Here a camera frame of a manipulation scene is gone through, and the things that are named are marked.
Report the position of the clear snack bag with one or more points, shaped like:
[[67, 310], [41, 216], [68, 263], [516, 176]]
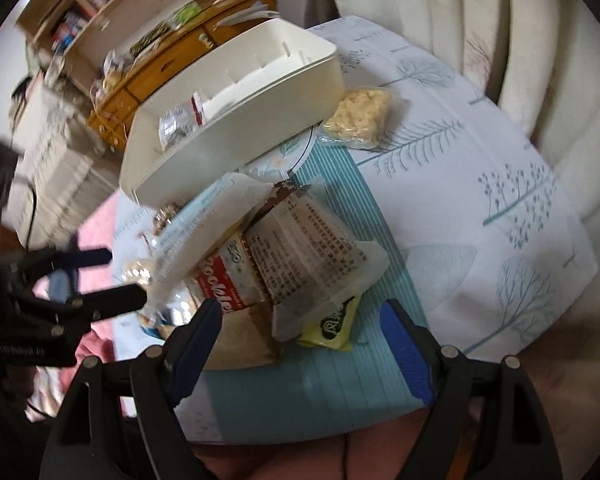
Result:
[[111, 77]]

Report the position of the clear packet pale yellow puffs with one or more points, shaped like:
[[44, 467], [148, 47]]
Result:
[[355, 112]]

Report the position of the long light blue snack packet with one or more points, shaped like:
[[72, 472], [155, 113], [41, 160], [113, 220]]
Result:
[[200, 220]]

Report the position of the red and white cookie packet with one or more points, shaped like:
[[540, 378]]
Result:
[[225, 280]]

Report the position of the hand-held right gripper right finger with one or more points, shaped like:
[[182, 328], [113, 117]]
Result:
[[410, 360]]

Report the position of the yellow green snack packet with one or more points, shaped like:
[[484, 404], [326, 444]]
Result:
[[330, 332]]

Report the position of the pink blanket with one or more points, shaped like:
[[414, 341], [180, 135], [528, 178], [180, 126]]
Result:
[[97, 232]]

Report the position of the white leaf print bedding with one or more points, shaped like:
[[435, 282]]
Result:
[[530, 35]]

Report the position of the white snack packet brown end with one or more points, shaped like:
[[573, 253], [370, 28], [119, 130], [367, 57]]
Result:
[[305, 255]]

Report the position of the beige wafer packet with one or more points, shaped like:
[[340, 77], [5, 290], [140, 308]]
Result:
[[245, 342]]

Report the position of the white ribbed cover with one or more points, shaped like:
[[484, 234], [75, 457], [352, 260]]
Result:
[[55, 160]]

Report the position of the clear nut snack packet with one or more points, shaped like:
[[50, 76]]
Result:
[[165, 217]]

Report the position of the tree print tablecloth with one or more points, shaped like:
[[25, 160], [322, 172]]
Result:
[[455, 200]]

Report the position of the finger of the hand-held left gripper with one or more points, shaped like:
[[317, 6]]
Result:
[[115, 300], [87, 258]]

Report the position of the clear packet brown puffed snack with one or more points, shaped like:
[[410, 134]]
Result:
[[137, 270]]

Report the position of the white plastic storage box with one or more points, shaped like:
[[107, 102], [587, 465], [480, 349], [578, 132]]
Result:
[[280, 50]]

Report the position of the row of books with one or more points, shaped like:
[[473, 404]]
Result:
[[72, 27]]

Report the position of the wooden drawer cabinet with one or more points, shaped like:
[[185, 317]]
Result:
[[150, 77]]

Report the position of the silver snack packet red end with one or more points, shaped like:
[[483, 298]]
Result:
[[177, 122]]

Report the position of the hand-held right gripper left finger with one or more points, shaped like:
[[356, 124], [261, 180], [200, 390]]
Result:
[[195, 360]]

